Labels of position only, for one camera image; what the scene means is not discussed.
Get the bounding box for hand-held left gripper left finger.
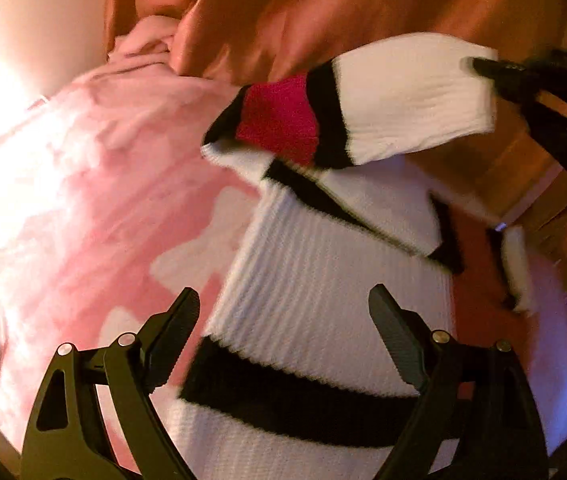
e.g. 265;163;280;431
20;287;201;480

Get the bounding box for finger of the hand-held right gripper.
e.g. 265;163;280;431
492;77;567;178
465;49;567;92

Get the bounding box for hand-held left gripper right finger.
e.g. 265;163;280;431
368;284;549;480

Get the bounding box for white sock black red stripes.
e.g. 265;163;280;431
168;32;501;480
313;160;539;313

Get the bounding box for pink printed blanket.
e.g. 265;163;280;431
0;15;567;461

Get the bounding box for orange curtain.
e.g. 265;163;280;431
104;0;567;231

